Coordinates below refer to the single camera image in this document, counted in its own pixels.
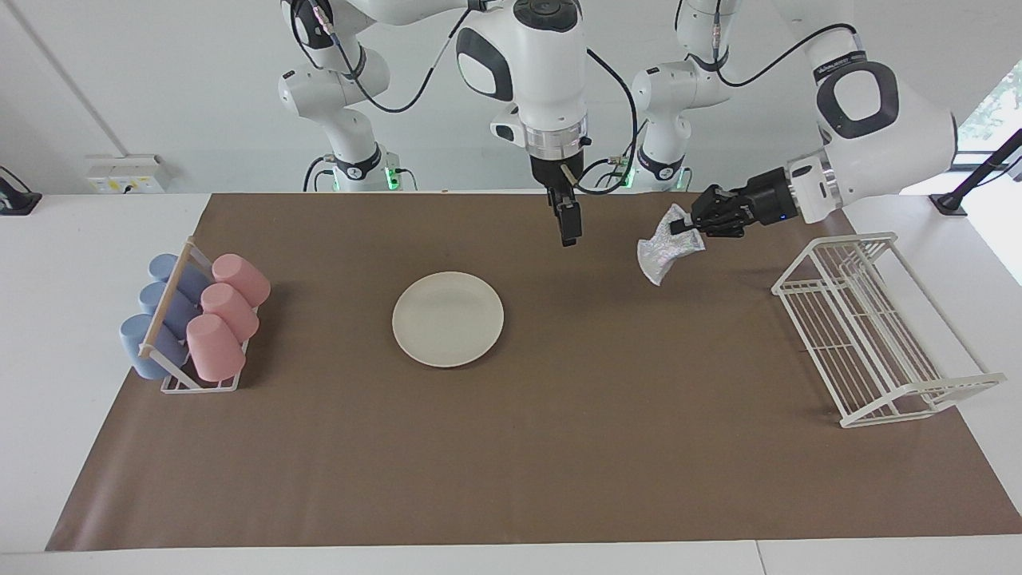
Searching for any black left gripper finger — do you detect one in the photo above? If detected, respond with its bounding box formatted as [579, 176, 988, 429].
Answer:
[671, 219, 744, 240]
[691, 184, 732, 219]

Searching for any cream round plate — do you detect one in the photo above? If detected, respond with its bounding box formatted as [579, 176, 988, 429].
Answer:
[391, 272, 505, 369]

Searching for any brown table mat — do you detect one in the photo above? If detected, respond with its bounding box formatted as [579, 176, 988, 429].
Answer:
[46, 192, 1022, 552]

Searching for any pink plastic cup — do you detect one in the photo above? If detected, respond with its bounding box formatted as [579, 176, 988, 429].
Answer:
[185, 313, 247, 383]
[211, 253, 271, 309]
[200, 283, 261, 343]

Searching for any blue plastic cup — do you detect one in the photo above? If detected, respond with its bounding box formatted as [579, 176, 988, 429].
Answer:
[119, 313, 191, 381]
[148, 253, 212, 303]
[138, 281, 200, 341]

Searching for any white cup rack wooden bar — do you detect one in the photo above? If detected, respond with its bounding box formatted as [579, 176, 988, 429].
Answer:
[139, 236, 259, 395]

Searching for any black left base cable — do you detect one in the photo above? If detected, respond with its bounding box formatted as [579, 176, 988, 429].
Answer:
[595, 120, 649, 192]

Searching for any black base cable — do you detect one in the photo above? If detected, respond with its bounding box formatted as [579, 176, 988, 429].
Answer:
[302, 155, 336, 193]
[595, 120, 649, 192]

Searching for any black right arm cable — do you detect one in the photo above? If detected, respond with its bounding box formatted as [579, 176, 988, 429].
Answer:
[291, 0, 640, 196]

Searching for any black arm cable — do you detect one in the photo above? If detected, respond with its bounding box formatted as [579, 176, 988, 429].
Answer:
[675, 0, 860, 88]
[291, 0, 640, 196]

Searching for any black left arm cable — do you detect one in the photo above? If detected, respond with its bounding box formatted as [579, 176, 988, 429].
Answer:
[675, 0, 860, 88]

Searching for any white wire dish rack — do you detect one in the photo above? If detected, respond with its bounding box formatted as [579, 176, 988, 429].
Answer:
[770, 232, 1008, 430]

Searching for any black right base cable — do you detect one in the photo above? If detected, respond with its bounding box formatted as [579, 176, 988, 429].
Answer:
[302, 155, 336, 193]

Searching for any white wall power outlet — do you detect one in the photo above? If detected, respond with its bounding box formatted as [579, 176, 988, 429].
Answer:
[85, 153, 168, 195]

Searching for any black clamp mount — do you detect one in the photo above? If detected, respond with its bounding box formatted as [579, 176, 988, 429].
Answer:
[0, 165, 43, 217]

